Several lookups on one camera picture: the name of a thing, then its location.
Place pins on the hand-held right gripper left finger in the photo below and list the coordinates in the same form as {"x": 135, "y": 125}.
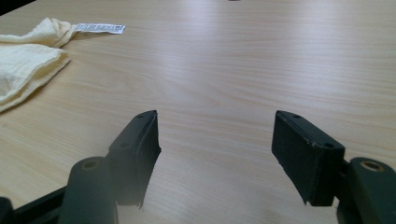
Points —
{"x": 137, "y": 155}

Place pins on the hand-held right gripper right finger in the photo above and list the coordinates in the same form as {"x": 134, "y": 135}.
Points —
{"x": 306, "y": 158}

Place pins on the cream floral muslin cloth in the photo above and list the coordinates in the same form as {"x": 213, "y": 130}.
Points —
{"x": 28, "y": 67}

